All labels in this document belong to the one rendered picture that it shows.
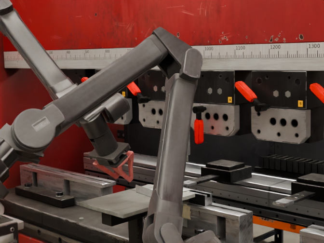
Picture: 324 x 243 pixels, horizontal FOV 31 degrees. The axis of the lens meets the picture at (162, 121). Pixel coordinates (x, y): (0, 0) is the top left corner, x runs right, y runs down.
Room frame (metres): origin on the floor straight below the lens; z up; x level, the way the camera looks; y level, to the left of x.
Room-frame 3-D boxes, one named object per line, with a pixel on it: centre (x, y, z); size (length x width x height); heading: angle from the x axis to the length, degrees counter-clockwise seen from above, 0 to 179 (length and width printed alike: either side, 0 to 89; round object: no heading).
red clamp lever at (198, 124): (1.47, -0.10, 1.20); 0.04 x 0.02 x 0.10; 135
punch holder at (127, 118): (1.78, 0.13, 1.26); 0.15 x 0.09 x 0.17; 45
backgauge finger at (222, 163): (1.74, -0.15, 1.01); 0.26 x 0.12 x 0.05; 135
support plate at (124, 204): (1.52, 0.07, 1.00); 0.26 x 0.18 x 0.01; 135
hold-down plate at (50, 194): (2.01, 0.43, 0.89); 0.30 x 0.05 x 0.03; 45
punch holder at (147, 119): (1.64, -0.02, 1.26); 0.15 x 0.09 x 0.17; 45
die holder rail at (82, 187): (2.01, 0.35, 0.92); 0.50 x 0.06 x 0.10; 45
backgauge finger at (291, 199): (1.50, -0.38, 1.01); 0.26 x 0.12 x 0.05; 135
